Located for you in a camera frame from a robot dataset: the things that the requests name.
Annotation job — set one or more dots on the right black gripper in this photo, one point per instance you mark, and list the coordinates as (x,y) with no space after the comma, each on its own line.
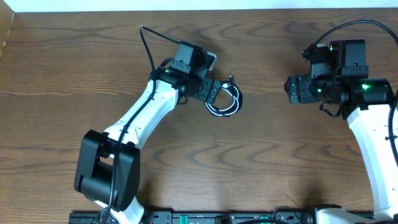
(299,84)

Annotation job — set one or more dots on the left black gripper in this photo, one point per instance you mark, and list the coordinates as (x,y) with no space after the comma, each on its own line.
(209,91)

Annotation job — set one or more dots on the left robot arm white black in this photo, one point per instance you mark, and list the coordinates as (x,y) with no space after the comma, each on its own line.
(108,169)

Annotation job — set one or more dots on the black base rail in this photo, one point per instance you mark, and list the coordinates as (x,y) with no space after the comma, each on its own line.
(163,217)

